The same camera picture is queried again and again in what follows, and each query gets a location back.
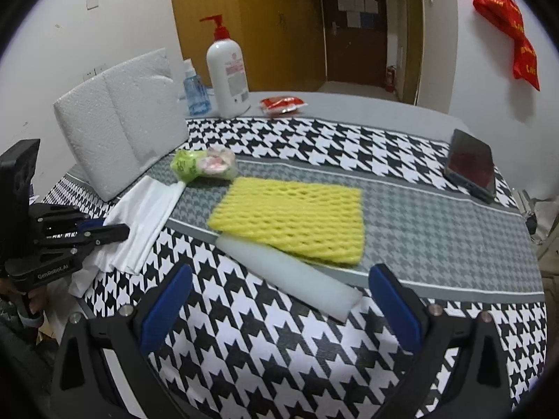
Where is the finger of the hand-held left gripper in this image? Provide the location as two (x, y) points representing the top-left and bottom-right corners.
(30, 203), (103, 232)
(44, 223), (130, 263)

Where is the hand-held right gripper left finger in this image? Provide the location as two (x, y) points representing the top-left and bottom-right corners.
(50, 264), (195, 419)

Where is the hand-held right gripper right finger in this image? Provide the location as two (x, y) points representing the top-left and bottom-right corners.
(368, 263), (513, 419)

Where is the white cloth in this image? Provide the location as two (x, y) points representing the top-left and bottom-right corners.
(70, 175), (186, 297)

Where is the white foam sheet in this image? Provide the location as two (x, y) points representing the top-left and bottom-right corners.
(215, 233), (363, 324)

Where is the white foam box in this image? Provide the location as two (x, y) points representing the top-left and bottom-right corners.
(53, 48), (189, 201)

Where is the green tissue packet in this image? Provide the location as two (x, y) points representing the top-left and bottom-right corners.
(170, 147), (239, 183)

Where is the yellow foam net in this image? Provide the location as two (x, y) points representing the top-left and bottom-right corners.
(206, 177), (365, 266)

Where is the person's left hand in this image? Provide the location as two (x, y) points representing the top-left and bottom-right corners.
(15, 286), (46, 321)

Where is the houndstooth tablecloth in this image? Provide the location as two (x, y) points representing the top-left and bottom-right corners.
(39, 113), (549, 419)

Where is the clear blue bottle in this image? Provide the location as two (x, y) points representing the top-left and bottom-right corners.
(181, 59), (212, 117)

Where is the black tablet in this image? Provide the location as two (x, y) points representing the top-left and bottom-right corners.
(443, 128), (497, 204)

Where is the white lotion pump bottle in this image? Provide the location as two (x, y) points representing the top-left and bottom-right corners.
(199, 14), (252, 118)

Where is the red snack packet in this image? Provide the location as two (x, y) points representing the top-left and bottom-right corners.
(260, 96), (308, 116)

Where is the wooden wardrobe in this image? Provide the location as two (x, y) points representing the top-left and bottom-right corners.
(167, 0), (326, 92)

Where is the brown side door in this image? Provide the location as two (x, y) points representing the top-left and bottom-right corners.
(401, 0), (426, 105)

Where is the dark brown door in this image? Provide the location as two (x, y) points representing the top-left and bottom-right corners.
(319, 0), (389, 86)

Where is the red printed bag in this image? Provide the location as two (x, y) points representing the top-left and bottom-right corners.
(470, 0), (525, 42)
(512, 35), (541, 91)

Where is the blue door notice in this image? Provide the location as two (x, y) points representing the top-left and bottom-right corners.
(348, 11), (376, 28)

